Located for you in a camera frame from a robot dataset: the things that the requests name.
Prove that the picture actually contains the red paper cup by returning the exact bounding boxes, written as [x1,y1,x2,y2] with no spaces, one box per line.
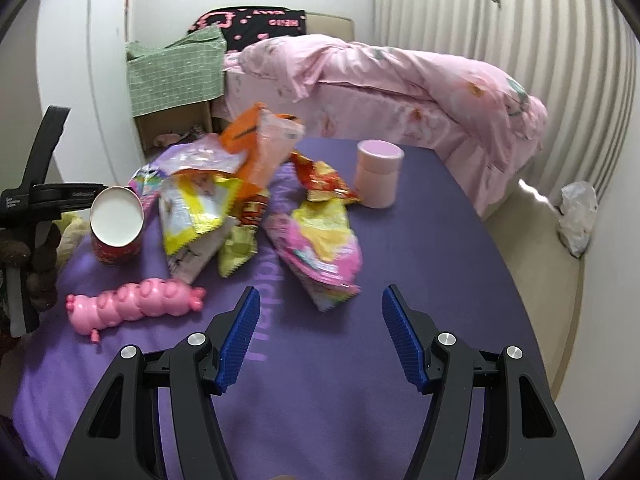
[89,186,144,264]

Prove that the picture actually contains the yellow white snack bag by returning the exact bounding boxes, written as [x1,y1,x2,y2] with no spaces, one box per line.
[158,171,243,284]

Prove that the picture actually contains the purple pastel snack bag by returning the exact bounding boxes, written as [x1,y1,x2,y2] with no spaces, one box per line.
[128,133,248,216]

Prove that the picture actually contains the green small snack bag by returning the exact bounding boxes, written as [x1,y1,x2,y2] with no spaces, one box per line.
[218,226,257,278]

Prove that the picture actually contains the orange snack bag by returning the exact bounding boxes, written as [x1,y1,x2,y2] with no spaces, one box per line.
[219,103,306,200]

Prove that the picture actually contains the pink yellow snack bag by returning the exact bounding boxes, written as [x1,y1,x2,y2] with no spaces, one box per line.
[264,198,362,312]

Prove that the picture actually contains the red wrapper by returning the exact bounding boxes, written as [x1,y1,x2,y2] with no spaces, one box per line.
[288,151,359,205]

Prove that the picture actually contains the yellow trash bag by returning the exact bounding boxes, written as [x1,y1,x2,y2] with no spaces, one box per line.
[54,212,90,270]

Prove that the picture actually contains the person's left hand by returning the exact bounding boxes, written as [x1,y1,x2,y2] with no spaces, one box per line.
[1,222,61,312]

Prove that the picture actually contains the pink slippers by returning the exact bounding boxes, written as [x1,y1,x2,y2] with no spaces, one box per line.
[152,125,206,148]

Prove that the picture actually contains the wooden bedside shelf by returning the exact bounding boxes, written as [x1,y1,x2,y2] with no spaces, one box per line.
[134,101,213,155]

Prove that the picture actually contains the purple mat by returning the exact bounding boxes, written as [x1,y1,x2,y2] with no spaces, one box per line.
[12,148,541,479]

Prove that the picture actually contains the green checkered cloth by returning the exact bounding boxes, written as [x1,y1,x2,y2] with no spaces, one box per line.
[126,25,227,117]

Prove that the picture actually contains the white plastic bag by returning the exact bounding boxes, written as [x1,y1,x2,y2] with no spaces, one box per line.
[558,181,599,258]

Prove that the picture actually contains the black pink pillow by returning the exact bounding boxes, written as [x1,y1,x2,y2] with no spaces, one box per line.
[188,6,307,52]

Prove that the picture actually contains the pink cylindrical jar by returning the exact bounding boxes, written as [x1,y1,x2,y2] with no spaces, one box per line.
[354,139,405,209]

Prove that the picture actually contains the pink floral duvet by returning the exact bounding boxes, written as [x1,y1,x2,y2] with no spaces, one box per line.
[238,34,548,169]

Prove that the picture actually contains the bed with pink sheet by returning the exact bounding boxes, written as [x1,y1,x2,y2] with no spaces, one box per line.
[214,12,544,220]

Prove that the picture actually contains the beige striped curtain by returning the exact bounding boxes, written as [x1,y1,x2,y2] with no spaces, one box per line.
[374,0,639,200]

